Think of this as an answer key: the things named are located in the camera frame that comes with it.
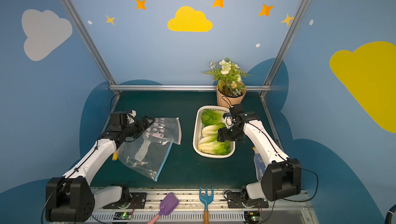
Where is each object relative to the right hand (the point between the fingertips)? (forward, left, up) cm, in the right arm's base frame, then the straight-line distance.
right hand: (227, 137), depth 82 cm
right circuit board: (-34, -12, -13) cm, 38 cm away
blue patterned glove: (-9, -20, -13) cm, 25 cm away
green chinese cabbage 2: (+8, +8, -6) cm, 13 cm away
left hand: (+4, +41, +4) cm, 41 cm away
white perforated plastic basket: (+8, +17, -10) cm, 21 cm away
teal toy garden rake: (-29, +10, -11) cm, 32 cm away
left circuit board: (-37, +49, -13) cm, 63 cm away
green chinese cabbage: (+16, +9, -4) cm, 19 cm away
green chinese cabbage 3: (-3, +9, -4) cm, 10 cm away
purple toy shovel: (-32, +28, -12) cm, 44 cm away
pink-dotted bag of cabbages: (+7, +35, -5) cm, 36 cm away
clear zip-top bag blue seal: (-8, +47, -13) cm, 49 cm away
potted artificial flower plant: (+35, -4, +3) cm, 35 cm away
